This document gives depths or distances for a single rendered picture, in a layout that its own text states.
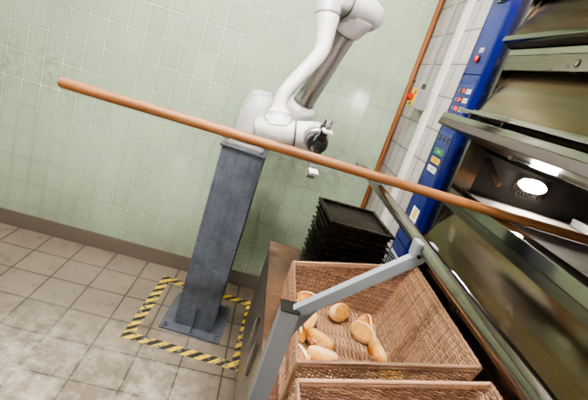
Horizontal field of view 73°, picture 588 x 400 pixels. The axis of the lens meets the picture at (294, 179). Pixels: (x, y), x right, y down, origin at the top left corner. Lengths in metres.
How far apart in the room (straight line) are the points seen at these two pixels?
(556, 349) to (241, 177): 1.34
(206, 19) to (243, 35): 0.21
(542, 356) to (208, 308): 1.55
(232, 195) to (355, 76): 1.00
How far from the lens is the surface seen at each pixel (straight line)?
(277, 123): 1.49
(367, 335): 1.53
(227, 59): 2.35
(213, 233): 2.00
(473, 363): 1.25
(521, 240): 1.24
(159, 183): 2.55
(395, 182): 1.21
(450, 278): 0.74
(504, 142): 1.15
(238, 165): 1.87
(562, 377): 1.07
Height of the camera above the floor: 1.42
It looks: 15 degrees down
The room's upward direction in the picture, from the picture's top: 18 degrees clockwise
